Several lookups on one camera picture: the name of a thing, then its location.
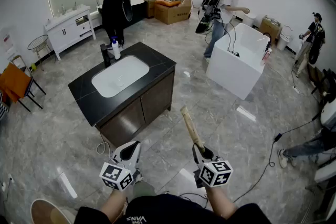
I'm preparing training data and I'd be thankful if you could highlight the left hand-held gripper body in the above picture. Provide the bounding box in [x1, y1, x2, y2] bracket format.
[99, 151, 144, 191]

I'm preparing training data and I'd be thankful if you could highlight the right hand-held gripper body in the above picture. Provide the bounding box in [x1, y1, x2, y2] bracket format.
[193, 160, 234, 189]

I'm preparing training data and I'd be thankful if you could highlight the wooden stick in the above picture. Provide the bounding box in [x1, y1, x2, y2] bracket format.
[179, 105, 206, 153]

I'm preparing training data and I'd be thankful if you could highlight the person's left forearm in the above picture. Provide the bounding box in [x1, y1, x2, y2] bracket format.
[99, 187, 129, 224]

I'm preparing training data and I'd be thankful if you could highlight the person's right forearm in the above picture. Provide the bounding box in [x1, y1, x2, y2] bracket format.
[204, 185, 238, 220]

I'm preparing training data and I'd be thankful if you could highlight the person's grey-green trouser leg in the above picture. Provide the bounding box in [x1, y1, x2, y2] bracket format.
[132, 180, 157, 199]

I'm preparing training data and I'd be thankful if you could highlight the person's black shirt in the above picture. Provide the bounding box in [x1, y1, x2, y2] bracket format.
[75, 193, 272, 224]

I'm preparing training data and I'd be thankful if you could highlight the white sink basin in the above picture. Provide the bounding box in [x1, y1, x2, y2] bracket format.
[91, 55, 150, 98]

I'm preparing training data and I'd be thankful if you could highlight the round brown and white stool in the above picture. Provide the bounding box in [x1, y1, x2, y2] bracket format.
[30, 198, 77, 224]

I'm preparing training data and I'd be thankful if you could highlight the white square bathtub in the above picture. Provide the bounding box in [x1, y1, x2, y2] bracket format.
[206, 23, 271, 101]

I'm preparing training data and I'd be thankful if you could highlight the black-topped brown vanity cabinet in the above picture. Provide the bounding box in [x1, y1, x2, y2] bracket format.
[67, 41, 177, 149]

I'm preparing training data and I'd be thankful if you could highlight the white blue-capped pump bottle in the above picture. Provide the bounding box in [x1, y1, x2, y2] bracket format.
[111, 36, 122, 60]

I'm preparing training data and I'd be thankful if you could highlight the black metal chair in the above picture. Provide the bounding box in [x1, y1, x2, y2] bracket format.
[10, 55, 47, 113]

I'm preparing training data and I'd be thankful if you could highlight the striped clothes pile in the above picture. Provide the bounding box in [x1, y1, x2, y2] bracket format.
[0, 93, 10, 121]

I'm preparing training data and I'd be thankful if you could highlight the black tub faucet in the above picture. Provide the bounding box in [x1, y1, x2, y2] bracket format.
[263, 32, 272, 53]

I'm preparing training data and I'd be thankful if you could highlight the white vanity cabinet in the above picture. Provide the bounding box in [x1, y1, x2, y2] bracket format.
[44, 5, 97, 61]

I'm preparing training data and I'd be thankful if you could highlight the white trash bin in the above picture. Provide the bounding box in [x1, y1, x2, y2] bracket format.
[276, 25, 293, 51]

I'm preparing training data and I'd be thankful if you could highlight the open cardboard box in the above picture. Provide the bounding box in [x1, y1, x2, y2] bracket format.
[258, 15, 283, 44]

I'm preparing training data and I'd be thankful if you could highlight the dark green bathtub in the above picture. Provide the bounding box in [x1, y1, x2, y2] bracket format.
[96, 0, 148, 29]

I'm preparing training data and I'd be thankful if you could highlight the large cardboard box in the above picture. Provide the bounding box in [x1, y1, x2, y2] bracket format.
[154, 0, 193, 25]

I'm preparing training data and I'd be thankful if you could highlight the small cardboard box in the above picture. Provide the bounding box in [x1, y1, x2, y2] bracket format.
[140, 0, 161, 19]

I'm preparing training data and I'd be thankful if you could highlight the orange cushion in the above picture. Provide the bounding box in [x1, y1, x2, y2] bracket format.
[155, 0, 182, 7]

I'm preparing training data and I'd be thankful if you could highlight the white cable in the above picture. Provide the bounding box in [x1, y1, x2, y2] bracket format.
[96, 132, 111, 155]

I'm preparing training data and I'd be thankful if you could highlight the black floor cable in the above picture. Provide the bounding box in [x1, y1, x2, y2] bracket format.
[233, 118, 323, 203]

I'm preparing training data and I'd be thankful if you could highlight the wire basket stand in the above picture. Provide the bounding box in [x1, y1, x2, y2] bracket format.
[27, 34, 57, 71]

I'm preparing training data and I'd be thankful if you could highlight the white wall holder red label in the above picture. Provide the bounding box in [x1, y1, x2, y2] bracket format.
[2, 33, 14, 52]

